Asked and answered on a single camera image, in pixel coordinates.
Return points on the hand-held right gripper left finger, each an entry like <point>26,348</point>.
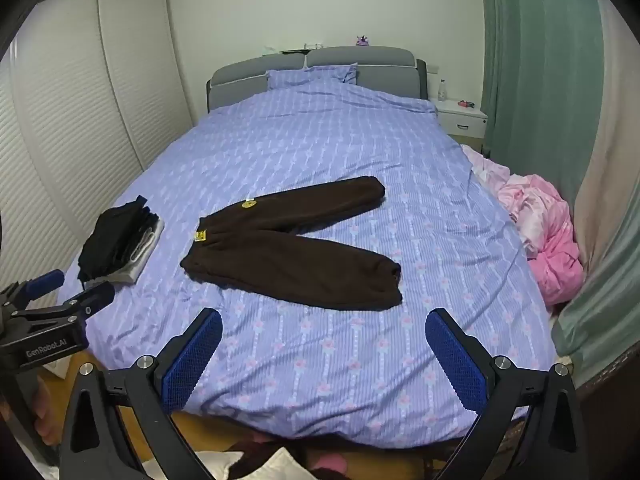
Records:
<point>192,360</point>

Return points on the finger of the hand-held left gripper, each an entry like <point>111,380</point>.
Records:
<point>46,280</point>
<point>95,297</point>

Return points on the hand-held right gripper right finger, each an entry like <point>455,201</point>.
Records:
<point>455,360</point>

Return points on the brown pants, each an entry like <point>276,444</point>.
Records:
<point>280,265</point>

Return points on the person's left hand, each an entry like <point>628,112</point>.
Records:
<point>44,410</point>

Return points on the black folded clothes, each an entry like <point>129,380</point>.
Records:
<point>107,240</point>

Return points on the grey folded garment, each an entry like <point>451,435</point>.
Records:
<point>142,255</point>

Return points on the white cloth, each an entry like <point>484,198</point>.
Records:
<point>280,465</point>

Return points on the green curtain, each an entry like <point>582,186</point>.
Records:
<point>530,60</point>
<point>605,310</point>

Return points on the pink blanket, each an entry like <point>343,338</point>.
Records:
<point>545,230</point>

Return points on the pink slipper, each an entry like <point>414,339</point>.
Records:
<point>330,462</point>

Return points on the white louvred wardrobe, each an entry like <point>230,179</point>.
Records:
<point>75,110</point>

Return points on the bed with purple floral cover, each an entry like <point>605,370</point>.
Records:
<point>350,160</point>

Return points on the white nightstand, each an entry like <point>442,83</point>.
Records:
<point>462,120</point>

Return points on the beige sheer curtain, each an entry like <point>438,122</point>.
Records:
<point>610,160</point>

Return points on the small red item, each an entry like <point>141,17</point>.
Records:
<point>466,104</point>

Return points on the clear bottle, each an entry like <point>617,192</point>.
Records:
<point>442,91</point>

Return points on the grey padded headboard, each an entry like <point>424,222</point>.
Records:
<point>385,67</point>

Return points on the purple floral pillow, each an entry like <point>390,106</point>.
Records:
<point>310,77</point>

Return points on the flat black item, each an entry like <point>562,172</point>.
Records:
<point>294,51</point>

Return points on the small purple toy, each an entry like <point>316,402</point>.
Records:
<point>362,41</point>

